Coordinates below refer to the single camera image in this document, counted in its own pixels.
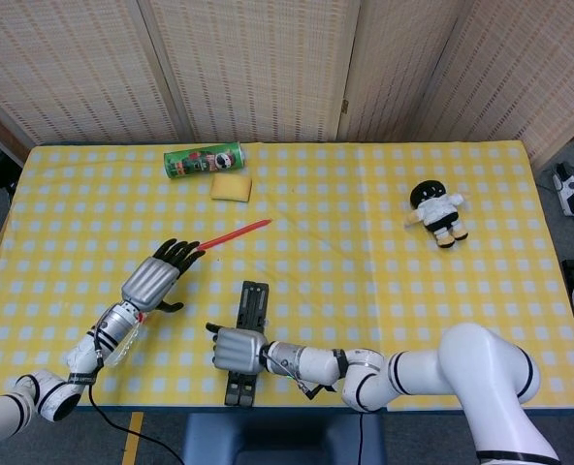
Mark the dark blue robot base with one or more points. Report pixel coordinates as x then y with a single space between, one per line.
287 441

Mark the clear plastic water bottle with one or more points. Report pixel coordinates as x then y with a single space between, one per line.
129 341

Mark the brass screen hinge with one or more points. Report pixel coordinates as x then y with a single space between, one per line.
344 106

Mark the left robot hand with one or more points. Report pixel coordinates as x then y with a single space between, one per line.
149 283

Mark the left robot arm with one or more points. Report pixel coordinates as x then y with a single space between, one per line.
88 349

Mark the black folding stand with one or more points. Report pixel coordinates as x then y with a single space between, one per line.
253 305

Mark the black and white plush doll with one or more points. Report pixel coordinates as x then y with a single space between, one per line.
437 208

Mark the green Pringles can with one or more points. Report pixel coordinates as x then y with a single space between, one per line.
200 161

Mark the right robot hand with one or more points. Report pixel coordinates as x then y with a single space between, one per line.
238 351

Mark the yellow sponge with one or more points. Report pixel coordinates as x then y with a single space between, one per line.
230 188

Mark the yellow checked tablecloth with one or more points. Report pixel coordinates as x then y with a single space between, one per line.
364 290

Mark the woven folding screen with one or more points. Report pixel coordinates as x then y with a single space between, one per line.
258 63

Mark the white power strip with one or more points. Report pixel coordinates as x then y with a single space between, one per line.
569 191

